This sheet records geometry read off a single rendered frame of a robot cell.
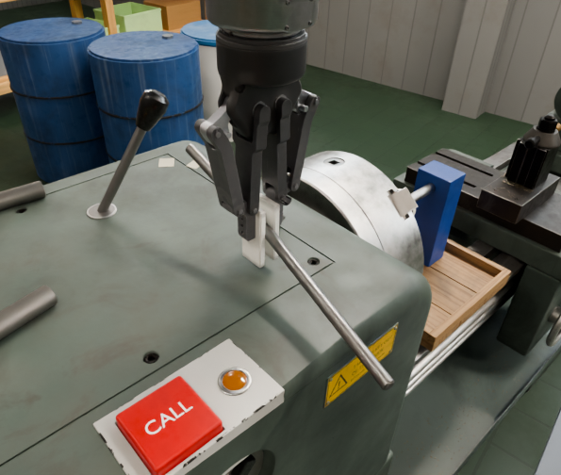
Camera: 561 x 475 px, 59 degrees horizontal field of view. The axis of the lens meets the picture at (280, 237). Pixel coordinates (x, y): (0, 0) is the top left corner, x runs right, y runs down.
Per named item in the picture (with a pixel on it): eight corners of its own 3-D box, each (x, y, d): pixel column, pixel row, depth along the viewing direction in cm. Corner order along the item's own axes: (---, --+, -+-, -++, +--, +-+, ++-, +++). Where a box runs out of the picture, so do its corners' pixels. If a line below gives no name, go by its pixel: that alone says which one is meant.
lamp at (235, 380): (232, 400, 41) (232, 394, 41) (217, 384, 42) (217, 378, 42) (252, 385, 42) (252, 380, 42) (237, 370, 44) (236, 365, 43)
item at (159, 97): (147, 139, 57) (141, 98, 54) (133, 129, 59) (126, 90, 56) (177, 129, 59) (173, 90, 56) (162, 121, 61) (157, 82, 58)
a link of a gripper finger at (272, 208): (255, 194, 51) (260, 192, 52) (255, 248, 55) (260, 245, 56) (274, 206, 49) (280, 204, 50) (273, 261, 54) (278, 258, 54)
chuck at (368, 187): (383, 368, 83) (398, 203, 66) (260, 287, 103) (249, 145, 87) (414, 341, 88) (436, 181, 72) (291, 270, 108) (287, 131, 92)
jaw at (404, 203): (355, 247, 85) (400, 221, 76) (340, 222, 86) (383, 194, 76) (394, 223, 92) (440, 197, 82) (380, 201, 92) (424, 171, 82)
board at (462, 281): (431, 352, 96) (436, 337, 94) (301, 263, 117) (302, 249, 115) (505, 285, 113) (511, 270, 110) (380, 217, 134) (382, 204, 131)
